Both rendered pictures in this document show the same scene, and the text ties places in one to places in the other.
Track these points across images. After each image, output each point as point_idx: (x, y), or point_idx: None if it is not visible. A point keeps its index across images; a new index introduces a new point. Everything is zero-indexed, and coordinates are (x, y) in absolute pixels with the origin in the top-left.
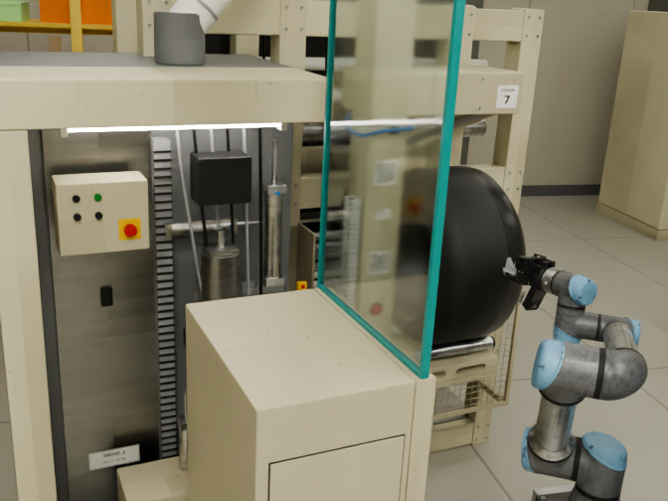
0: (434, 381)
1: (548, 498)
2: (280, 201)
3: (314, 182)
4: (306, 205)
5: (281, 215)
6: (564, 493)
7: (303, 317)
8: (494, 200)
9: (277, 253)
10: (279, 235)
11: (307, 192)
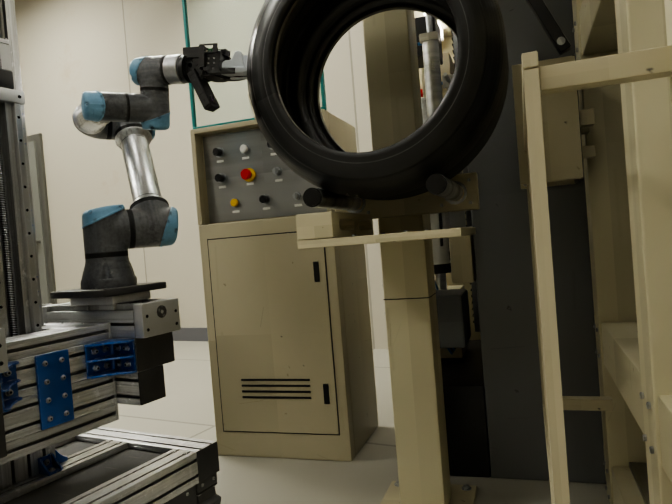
0: (190, 132)
1: (154, 282)
2: (423, 50)
3: (581, 10)
4: (582, 47)
5: (425, 63)
6: (142, 284)
7: None
8: None
9: (426, 101)
10: (425, 82)
11: (581, 27)
